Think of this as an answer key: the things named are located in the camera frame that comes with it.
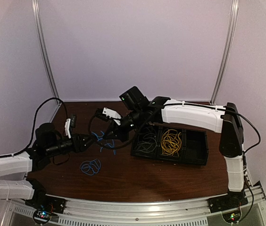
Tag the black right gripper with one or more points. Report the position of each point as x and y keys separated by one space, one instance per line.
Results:
x=119 y=134

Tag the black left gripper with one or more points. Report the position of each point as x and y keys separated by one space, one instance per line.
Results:
x=78 y=144

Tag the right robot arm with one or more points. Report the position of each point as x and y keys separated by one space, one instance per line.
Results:
x=224 y=120

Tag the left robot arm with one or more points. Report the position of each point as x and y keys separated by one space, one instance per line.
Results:
x=45 y=144

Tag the black three-compartment bin tray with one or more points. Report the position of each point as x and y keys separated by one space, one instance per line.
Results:
x=184 y=146

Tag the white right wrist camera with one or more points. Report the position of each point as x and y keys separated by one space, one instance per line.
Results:
x=108 y=114

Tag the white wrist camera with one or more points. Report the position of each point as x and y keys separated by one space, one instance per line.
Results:
x=108 y=114
x=70 y=124

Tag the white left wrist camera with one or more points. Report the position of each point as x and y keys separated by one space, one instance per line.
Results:
x=70 y=124

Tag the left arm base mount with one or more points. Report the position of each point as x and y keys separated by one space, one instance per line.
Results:
x=51 y=204

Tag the aluminium front rail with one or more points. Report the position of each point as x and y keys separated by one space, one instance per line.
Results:
x=190 y=212

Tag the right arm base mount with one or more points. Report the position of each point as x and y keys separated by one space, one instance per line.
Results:
x=231 y=200

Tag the aluminium frame post left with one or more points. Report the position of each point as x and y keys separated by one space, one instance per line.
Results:
x=43 y=48

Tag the aluminium frame post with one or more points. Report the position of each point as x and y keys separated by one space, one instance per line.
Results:
x=227 y=47
x=43 y=48

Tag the aluminium frame post right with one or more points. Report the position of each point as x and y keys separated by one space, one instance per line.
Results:
x=227 y=47

